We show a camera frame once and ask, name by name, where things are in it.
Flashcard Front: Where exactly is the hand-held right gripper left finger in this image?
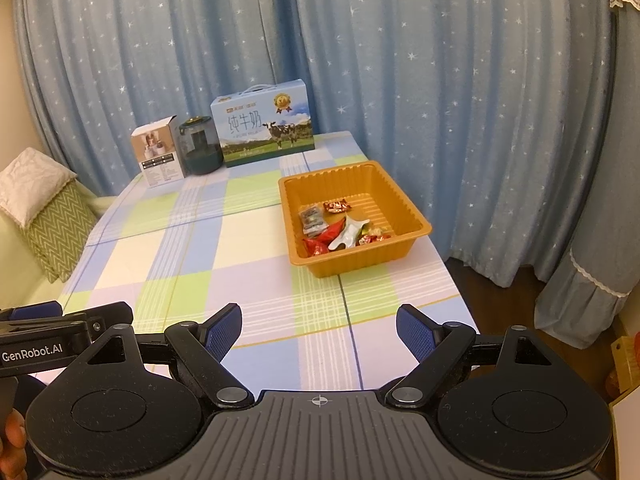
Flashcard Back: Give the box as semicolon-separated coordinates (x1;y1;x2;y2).
55;303;254;408

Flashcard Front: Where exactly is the green and white snack packet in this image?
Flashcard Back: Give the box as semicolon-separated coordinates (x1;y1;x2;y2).
327;215;372;252

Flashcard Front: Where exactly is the cream pillow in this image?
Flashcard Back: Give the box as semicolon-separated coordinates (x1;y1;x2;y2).
0;147;78;228

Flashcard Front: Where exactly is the green zigzag pillow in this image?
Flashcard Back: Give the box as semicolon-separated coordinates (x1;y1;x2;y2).
22;180;99;283

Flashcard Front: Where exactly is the white product box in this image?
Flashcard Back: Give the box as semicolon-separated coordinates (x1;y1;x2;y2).
131;115;187;189

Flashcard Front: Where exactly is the red snack packet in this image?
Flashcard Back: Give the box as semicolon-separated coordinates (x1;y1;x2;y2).
320;215;351;246
301;237;331;258

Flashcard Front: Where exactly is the orange plastic tray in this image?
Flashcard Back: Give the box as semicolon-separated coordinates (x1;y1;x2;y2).
277;160;433;279

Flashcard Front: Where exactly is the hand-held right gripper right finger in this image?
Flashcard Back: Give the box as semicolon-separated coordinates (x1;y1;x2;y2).
389;304;586;408

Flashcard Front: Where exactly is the colourful candy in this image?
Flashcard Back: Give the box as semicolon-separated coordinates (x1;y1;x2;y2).
357;227;393;247

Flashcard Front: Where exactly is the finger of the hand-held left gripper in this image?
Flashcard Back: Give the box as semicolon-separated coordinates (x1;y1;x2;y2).
62;302;135;343
0;301;63;322

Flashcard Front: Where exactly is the blue milk carton box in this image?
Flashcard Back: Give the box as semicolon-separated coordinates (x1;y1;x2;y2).
210;79;316;168

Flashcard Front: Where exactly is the grey lace-trimmed curtain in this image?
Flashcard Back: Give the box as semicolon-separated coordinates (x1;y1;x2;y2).
534;0;640;351

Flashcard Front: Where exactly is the person's left hand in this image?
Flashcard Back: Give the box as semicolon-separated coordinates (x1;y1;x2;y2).
0;407;28;478

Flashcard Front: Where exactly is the yellow wooden toy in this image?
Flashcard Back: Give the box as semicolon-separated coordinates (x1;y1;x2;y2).
610;332;640;396

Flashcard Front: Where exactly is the blue star-print curtain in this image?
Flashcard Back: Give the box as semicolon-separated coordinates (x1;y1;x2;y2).
10;0;301;198
285;0;618;288

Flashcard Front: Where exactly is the dark green glass jar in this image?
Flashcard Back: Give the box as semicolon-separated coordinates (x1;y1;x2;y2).
177;116;225;177

